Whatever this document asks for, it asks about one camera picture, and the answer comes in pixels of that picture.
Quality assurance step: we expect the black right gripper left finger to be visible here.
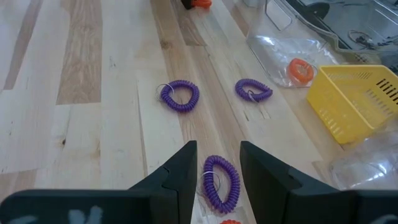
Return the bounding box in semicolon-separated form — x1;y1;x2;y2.
0;140;198;224

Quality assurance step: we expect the clear plastic bin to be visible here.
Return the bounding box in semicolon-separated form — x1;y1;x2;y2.
245;0;343;90
329;119;398;191

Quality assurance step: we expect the yellow plastic basket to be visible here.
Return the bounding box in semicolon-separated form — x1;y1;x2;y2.
306;64;398;146

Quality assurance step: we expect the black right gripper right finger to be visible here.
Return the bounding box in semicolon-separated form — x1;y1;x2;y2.
239;141;398;224

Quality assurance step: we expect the purple spring keychain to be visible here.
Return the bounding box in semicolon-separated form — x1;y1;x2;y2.
234;78;274;103
196;154;241;214
155;80;200;113

